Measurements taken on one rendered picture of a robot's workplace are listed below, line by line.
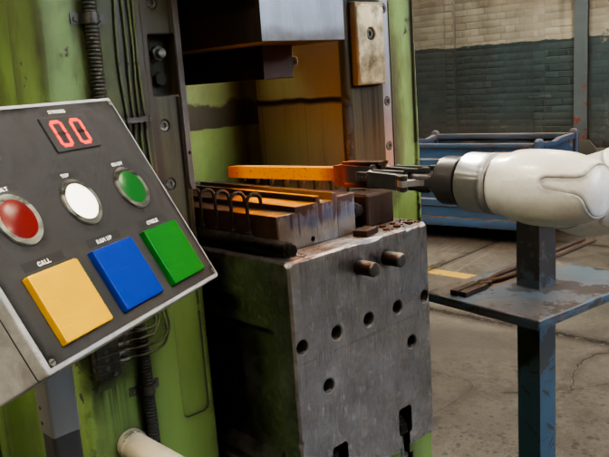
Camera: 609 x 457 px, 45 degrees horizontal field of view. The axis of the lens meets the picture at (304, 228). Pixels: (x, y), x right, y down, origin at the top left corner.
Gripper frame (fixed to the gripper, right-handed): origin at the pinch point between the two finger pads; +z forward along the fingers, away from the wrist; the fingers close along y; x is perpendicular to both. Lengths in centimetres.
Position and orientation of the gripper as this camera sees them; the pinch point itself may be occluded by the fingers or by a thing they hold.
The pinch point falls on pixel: (363, 173)
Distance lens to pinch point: 125.0
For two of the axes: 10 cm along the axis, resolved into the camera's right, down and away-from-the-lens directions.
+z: -7.0, -1.1, 7.1
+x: -0.6, -9.8, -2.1
